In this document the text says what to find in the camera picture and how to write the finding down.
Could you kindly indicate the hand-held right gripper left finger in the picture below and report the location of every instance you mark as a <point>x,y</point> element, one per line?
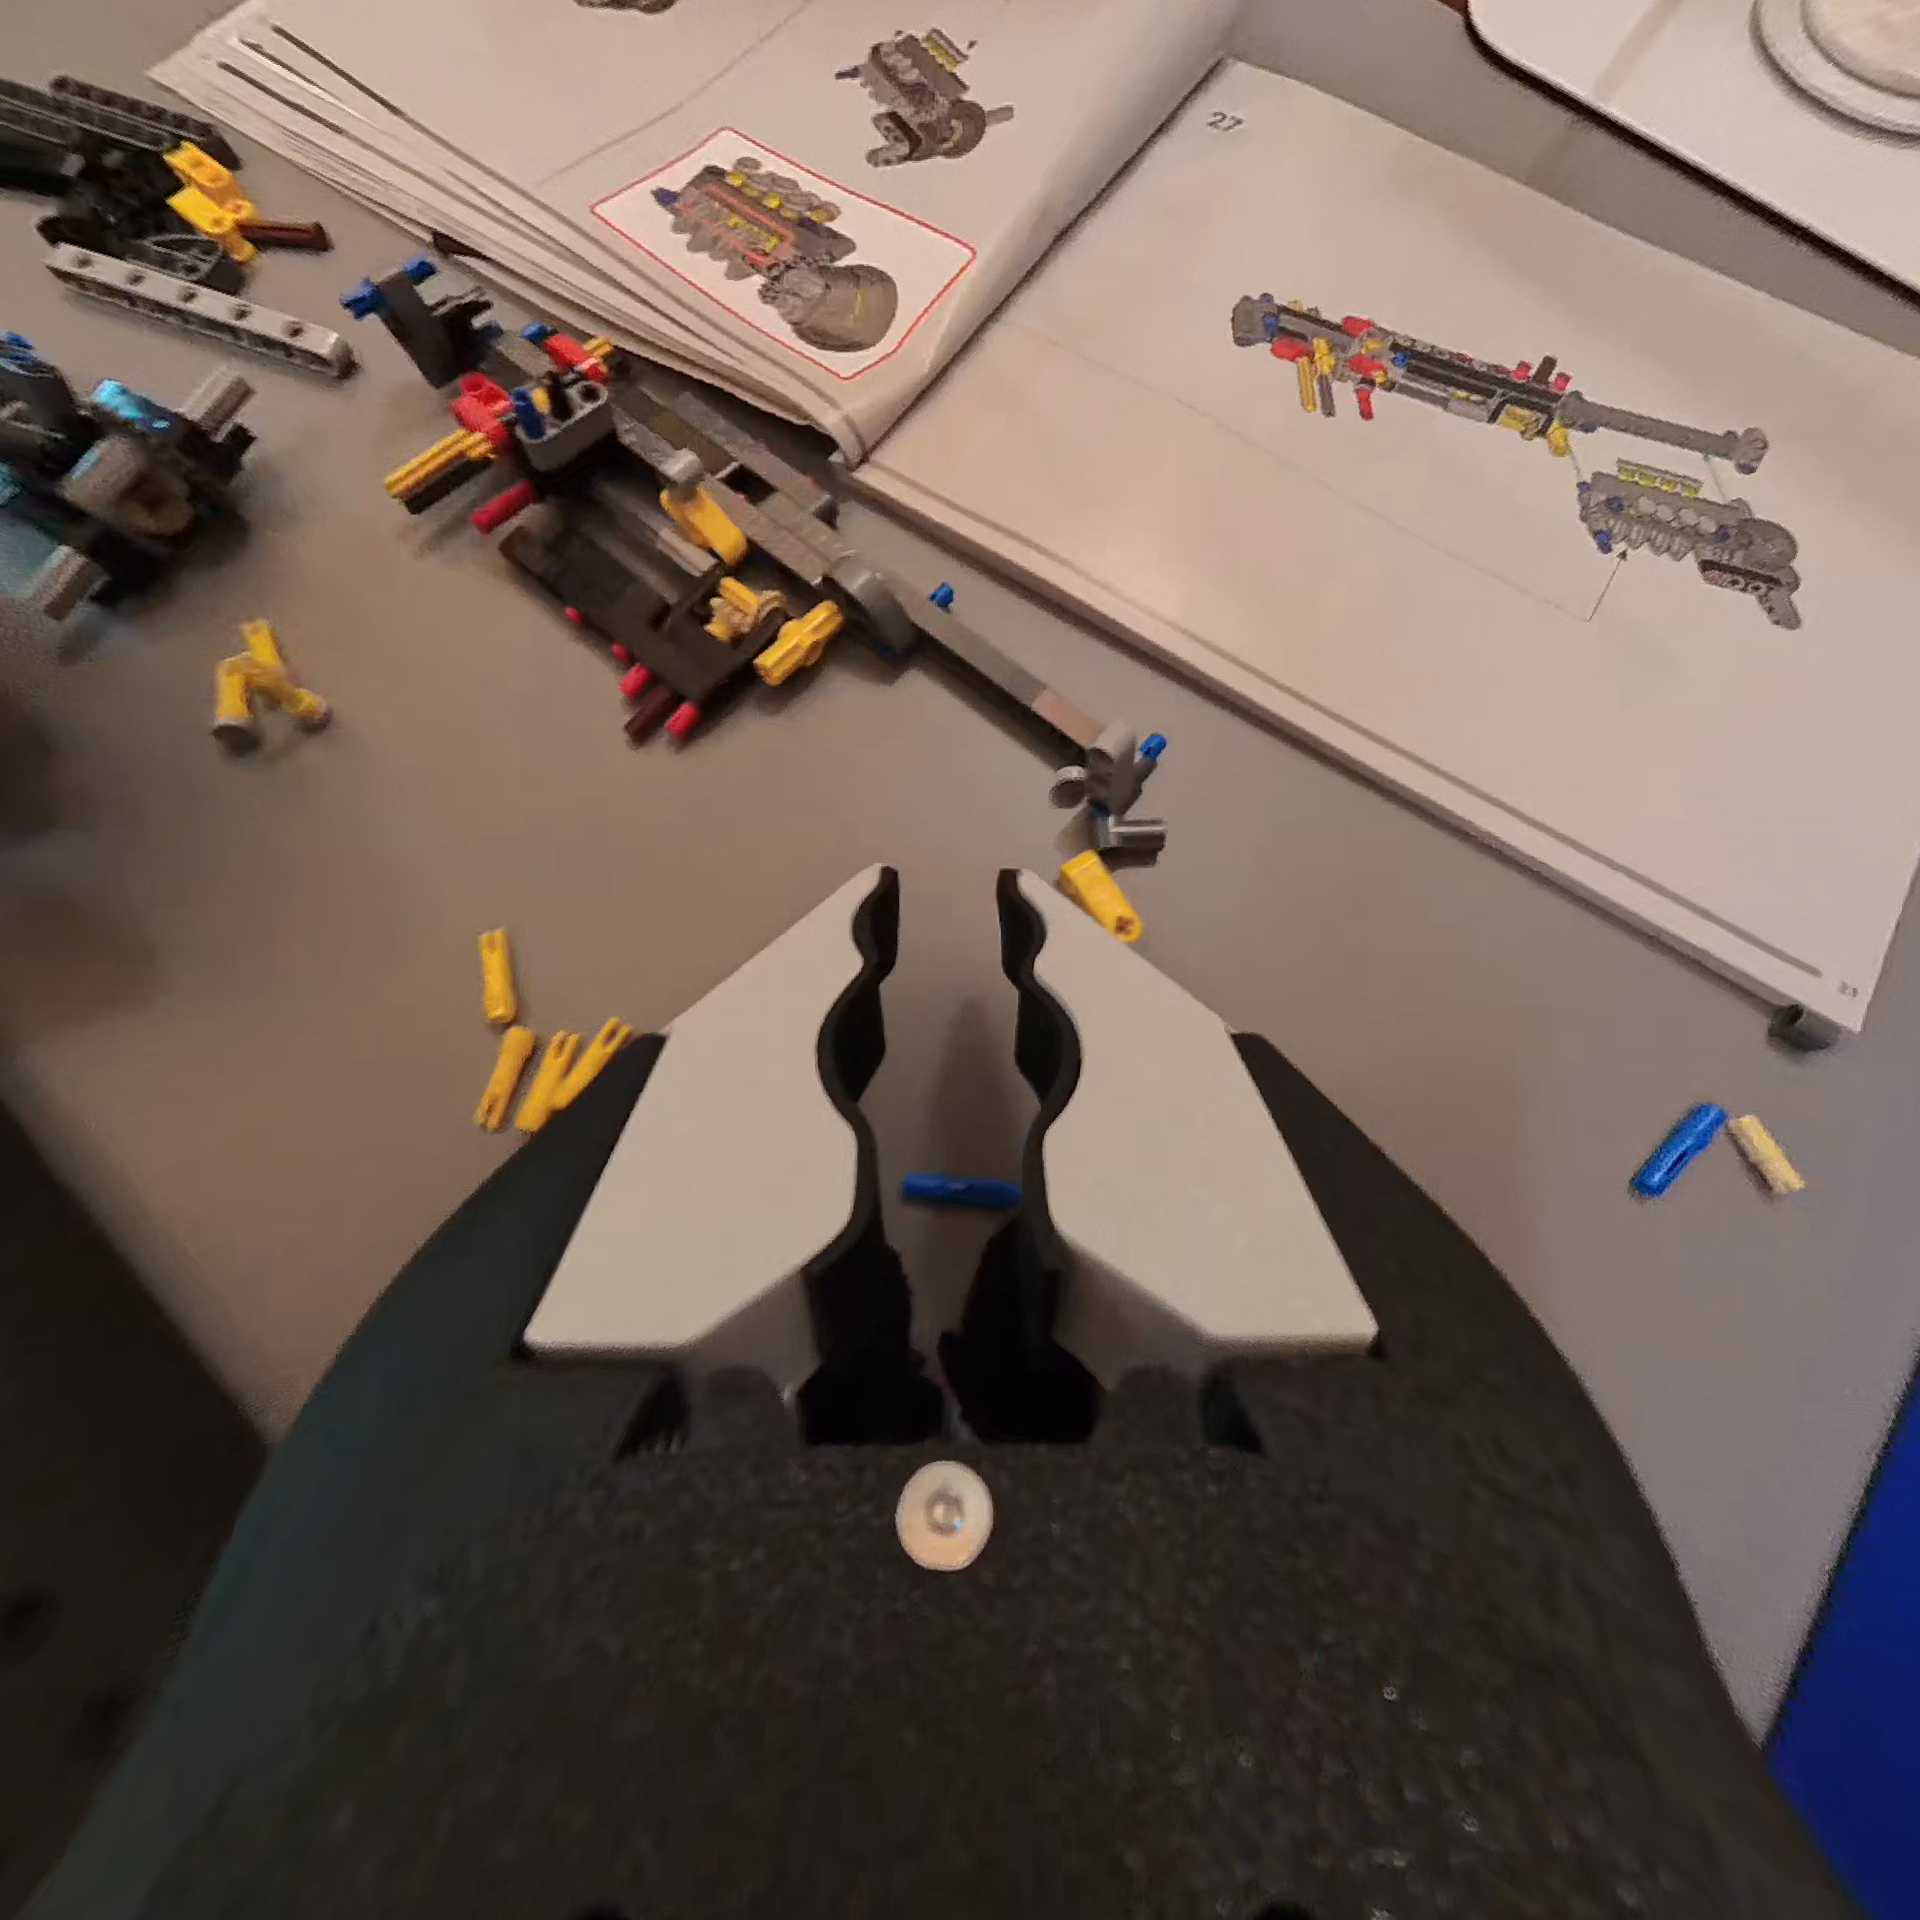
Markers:
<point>704,1199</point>

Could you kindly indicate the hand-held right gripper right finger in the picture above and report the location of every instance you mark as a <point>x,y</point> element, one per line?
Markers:
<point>1198,1183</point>

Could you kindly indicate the pile of yellow lego pins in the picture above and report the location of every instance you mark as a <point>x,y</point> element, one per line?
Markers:
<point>504,1072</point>

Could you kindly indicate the single yellow lego pin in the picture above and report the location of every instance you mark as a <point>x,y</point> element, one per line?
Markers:
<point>267,643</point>

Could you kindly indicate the long blue lego pin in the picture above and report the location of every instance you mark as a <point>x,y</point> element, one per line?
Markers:
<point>1676,1149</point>
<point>960,1188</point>

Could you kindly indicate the yellow lego connector block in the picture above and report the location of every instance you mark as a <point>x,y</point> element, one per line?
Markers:
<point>1103,896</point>

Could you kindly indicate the tan lego pin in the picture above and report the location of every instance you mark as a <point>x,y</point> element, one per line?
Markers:
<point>1765,1154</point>

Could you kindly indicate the lego instruction booklet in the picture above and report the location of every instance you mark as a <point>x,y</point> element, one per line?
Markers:
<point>1351,599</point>

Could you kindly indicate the small dark grey lego piece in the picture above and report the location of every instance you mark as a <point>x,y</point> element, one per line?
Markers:
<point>1799,1032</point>

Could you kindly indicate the grey black lego chassis assembly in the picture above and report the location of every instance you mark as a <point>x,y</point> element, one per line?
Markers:
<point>600,571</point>

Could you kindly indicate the lego gear axle assembly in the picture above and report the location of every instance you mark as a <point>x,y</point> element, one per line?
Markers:
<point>121,465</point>

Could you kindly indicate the light grey lego beam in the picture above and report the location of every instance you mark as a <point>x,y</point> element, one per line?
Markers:
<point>194,306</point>

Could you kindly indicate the bundle of black lego beams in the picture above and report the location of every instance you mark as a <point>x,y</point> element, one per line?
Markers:
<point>121,166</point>

